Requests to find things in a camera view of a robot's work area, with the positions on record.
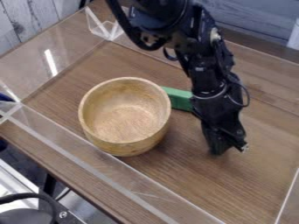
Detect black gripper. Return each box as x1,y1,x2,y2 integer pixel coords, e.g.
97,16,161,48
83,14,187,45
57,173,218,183
191,81,249,155

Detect green rectangular block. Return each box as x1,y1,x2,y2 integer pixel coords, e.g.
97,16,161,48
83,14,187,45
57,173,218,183
163,87,193,112

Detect brown wooden bowl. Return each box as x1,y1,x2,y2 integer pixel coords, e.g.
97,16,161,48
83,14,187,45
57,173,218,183
79,77,171,157

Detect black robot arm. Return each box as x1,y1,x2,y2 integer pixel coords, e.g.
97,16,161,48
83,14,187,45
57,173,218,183
106,0,250,155

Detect clear acrylic tray walls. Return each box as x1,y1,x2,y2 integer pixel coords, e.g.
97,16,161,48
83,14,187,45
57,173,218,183
0,3,299,224

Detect blue object at left edge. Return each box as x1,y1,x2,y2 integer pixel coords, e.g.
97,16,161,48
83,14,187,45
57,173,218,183
0,93,15,102

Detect black metal table bracket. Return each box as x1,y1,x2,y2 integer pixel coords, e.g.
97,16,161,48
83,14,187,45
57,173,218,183
41,174,87,224

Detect black cable loop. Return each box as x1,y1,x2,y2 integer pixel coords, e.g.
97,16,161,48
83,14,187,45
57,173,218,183
0,192,59,224

